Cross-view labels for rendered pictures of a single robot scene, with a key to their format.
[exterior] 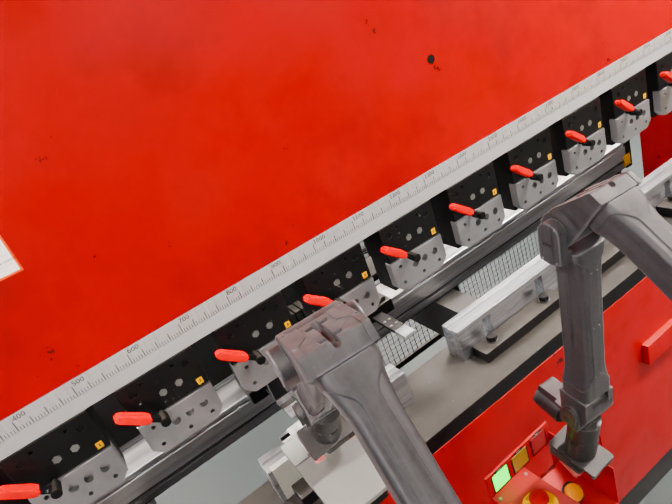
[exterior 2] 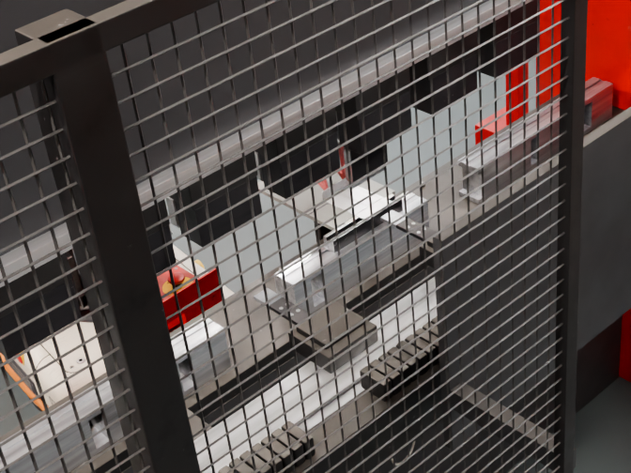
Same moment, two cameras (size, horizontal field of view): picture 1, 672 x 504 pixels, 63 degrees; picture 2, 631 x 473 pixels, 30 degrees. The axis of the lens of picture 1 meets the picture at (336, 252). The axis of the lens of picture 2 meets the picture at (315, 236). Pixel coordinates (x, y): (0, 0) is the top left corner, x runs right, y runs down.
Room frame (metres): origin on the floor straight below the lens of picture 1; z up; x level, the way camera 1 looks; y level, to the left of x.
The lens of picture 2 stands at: (2.93, -0.47, 2.36)
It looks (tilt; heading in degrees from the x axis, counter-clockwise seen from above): 34 degrees down; 164
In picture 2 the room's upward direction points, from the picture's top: 7 degrees counter-clockwise
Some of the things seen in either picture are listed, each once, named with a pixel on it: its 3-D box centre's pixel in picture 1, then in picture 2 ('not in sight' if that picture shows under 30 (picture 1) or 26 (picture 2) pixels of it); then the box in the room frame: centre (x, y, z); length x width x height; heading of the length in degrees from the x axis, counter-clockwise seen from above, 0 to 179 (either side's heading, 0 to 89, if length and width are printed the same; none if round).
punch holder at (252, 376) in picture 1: (256, 337); (369, 98); (0.98, 0.21, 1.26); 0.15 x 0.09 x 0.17; 113
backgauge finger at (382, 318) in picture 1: (380, 315); (305, 317); (1.27, -0.05, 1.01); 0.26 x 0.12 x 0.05; 23
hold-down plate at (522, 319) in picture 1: (520, 324); not in sight; (1.17, -0.39, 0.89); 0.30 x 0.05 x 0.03; 113
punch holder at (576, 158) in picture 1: (572, 136); not in sight; (1.37, -0.71, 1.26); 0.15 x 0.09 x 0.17; 113
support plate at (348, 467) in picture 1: (343, 455); (323, 190); (0.85, 0.13, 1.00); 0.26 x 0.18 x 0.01; 23
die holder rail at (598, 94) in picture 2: not in sight; (538, 137); (0.78, 0.70, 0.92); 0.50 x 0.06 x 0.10; 113
